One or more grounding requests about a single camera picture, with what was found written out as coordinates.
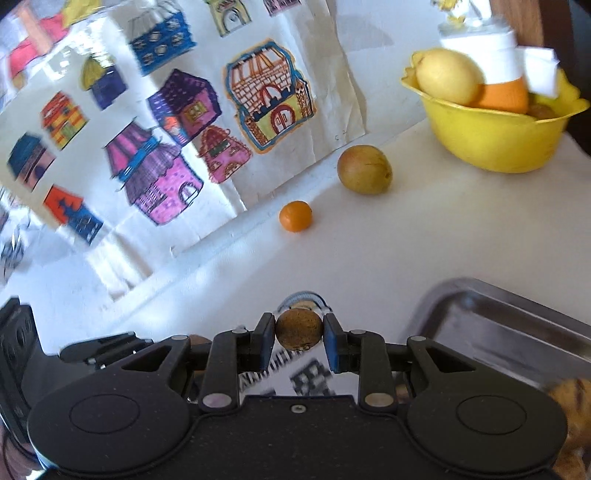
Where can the rolled white paper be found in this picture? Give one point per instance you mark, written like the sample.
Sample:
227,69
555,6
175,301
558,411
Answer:
540,67

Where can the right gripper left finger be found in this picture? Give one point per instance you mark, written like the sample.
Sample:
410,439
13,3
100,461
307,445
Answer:
234,352

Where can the yellow-green round fruit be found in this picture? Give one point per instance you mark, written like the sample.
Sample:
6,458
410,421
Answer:
365,170

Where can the white printed cloth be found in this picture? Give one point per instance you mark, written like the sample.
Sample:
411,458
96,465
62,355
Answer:
373,258

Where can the striped melon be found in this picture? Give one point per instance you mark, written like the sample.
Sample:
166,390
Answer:
573,395

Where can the white and orange bottle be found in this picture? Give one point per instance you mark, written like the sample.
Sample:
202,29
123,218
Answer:
492,45

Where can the person's left hand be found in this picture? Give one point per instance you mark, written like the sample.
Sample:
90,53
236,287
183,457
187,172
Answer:
18,462

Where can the brown wooden frame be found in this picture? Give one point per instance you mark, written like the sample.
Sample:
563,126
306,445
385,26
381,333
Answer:
542,23

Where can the metal tray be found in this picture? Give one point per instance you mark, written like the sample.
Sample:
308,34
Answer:
517,336

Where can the yellow plastic bowl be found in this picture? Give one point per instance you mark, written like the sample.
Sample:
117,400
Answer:
494,140

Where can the small brown longan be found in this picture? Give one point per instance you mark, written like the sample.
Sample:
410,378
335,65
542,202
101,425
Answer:
298,329

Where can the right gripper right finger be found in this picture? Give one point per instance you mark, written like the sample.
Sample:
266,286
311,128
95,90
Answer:
365,354

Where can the small orange kumquat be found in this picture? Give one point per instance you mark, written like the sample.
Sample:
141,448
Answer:
296,216

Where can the houses drawing paper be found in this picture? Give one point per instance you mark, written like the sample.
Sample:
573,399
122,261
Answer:
136,128

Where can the yellow flower sprig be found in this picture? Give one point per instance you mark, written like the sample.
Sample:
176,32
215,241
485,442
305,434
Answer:
457,11

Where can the yellow lemon in bowl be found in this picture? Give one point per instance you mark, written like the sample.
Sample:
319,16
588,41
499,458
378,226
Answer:
448,75

